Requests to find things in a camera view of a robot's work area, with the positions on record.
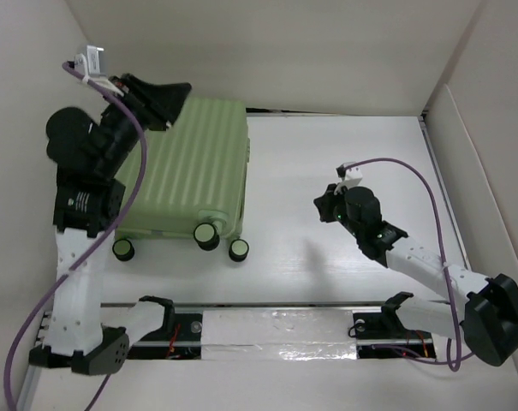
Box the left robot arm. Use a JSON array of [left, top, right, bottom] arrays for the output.
[[29, 74, 192, 376]]

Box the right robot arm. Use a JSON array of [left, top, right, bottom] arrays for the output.
[[313, 184, 518, 366]]

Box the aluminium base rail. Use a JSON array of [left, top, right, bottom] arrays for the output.
[[119, 307, 445, 364]]

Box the green hard-shell suitcase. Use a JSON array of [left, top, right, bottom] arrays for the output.
[[112, 97, 250, 262]]

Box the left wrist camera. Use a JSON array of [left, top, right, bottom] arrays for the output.
[[68, 45, 109, 88]]

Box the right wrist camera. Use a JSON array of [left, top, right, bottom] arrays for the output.
[[335, 162, 363, 194]]

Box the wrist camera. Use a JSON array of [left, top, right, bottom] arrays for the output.
[[335, 162, 363, 194], [68, 45, 109, 88]]

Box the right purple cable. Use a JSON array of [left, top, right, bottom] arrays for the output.
[[352, 158, 473, 372]]

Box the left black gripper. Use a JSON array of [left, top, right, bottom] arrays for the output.
[[98, 70, 192, 172]]

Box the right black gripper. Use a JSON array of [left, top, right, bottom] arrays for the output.
[[314, 182, 362, 239]]

